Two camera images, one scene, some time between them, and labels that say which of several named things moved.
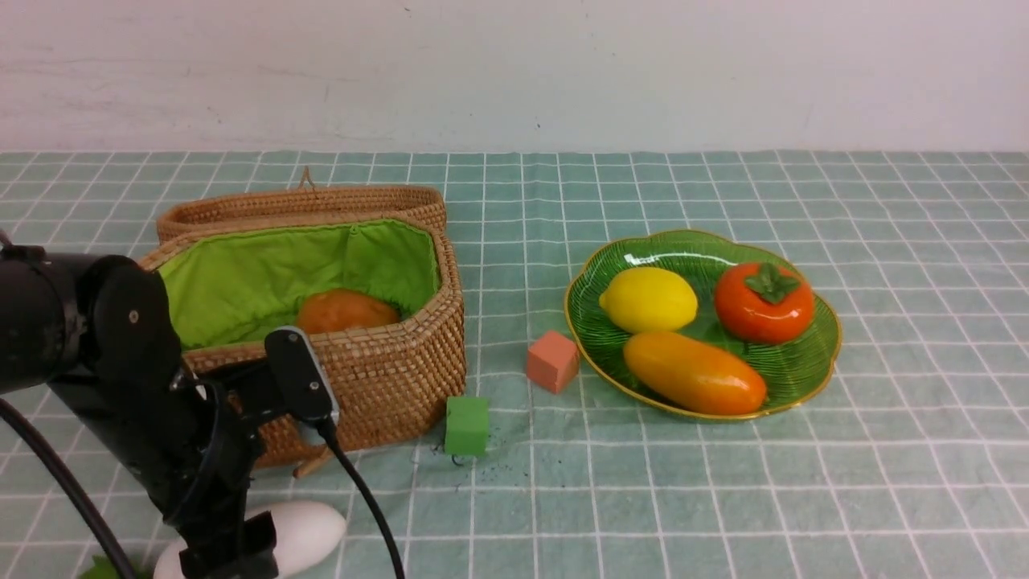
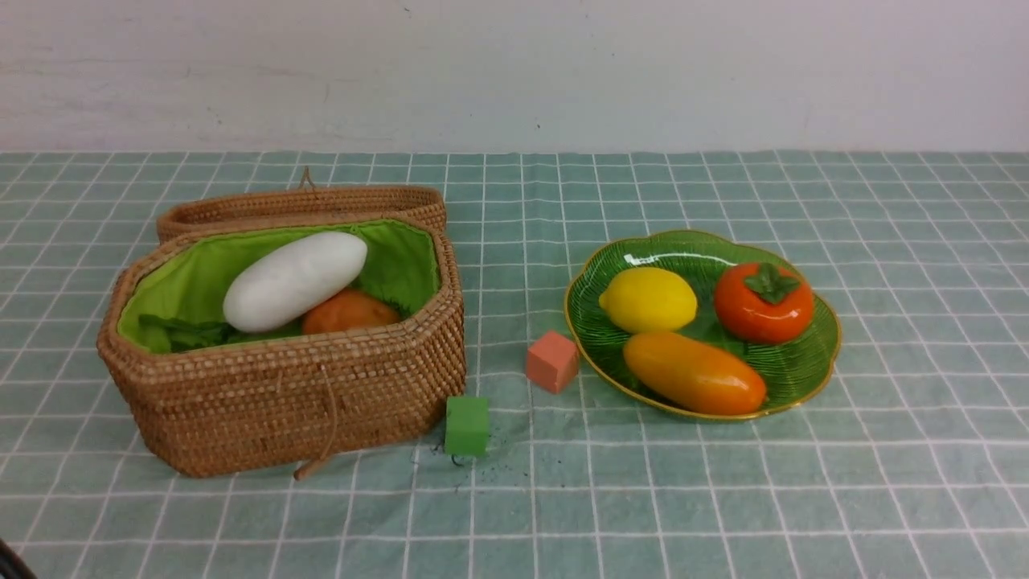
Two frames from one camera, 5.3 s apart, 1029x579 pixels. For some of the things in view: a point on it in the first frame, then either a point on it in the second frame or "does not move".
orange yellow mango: x=694 y=372 does not move
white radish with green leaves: x=305 y=537 to x=267 y=297
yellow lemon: x=649 y=300 does not move
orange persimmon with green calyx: x=764 y=301 does not move
